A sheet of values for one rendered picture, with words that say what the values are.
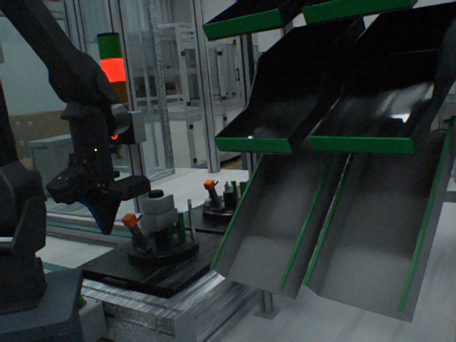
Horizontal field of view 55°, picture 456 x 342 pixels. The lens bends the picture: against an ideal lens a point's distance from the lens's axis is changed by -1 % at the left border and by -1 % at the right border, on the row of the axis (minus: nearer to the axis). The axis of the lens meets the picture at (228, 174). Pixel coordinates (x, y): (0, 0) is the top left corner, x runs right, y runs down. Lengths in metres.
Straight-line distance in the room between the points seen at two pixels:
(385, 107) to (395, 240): 0.18
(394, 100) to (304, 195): 0.19
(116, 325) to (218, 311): 0.17
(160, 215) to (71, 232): 0.45
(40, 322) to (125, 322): 0.25
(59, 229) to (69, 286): 0.70
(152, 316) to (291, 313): 0.28
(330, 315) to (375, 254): 0.25
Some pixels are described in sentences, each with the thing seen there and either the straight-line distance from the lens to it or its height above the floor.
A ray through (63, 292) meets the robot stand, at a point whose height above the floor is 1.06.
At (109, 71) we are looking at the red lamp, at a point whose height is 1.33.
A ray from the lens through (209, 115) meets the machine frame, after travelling 2.05.
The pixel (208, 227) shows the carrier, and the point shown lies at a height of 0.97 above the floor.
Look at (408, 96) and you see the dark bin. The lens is 0.66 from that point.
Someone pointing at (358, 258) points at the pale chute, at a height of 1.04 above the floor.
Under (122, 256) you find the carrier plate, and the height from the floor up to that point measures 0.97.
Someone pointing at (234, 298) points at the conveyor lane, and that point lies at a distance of 0.81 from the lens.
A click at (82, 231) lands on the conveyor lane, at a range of 1.21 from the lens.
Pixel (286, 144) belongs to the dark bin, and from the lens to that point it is 0.57.
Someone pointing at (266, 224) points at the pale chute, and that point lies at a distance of 0.70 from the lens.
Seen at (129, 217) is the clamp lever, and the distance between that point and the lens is 0.80.
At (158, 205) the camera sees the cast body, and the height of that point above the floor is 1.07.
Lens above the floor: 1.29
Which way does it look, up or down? 12 degrees down
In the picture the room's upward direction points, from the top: 6 degrees counter-clockwise
